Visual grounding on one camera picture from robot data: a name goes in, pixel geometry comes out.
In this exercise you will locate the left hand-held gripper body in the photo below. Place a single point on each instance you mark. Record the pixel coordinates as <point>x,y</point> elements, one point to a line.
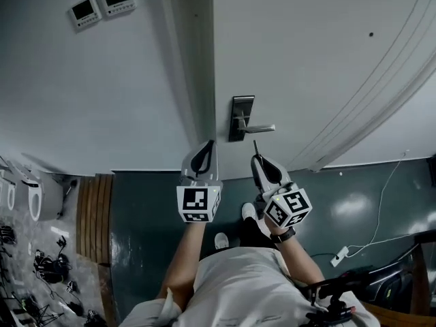
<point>195,182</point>

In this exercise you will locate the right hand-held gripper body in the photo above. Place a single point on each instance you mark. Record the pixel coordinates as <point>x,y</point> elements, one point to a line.
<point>287,206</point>

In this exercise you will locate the person's left forearm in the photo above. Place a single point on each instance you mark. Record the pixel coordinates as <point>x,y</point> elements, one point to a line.
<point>184,261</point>

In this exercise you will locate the person's right forearm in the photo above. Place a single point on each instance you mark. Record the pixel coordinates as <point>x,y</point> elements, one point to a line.
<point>299,261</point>

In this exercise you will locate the white door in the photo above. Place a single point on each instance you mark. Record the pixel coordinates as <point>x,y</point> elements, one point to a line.
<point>299,63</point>

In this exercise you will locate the black wristwatch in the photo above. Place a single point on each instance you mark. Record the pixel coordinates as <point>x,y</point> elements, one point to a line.
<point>282,236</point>

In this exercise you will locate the white shoe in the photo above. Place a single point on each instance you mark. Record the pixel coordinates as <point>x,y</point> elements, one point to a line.
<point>221,241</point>
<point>248,211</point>

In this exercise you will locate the person's black trousers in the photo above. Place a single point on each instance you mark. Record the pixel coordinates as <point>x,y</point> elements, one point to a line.
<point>250,233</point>

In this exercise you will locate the white power strip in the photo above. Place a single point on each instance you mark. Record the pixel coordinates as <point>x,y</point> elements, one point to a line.
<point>339,256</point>

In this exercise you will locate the person's white shirt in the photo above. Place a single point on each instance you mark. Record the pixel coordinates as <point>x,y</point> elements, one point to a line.
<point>245,284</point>

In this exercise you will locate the wooden threshold strip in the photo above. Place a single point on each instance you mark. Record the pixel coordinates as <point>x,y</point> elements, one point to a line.
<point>93,216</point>

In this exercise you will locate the wooden furniture leg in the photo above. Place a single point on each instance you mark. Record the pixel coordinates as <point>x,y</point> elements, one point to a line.
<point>420,278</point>

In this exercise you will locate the white toilet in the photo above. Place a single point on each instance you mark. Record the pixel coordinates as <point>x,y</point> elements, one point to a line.
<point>44,196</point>
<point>8,192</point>

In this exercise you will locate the black tripod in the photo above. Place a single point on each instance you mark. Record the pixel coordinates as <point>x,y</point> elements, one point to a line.
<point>30,310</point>

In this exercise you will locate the black chest camera rig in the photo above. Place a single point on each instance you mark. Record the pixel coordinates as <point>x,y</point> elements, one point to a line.
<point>335,296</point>

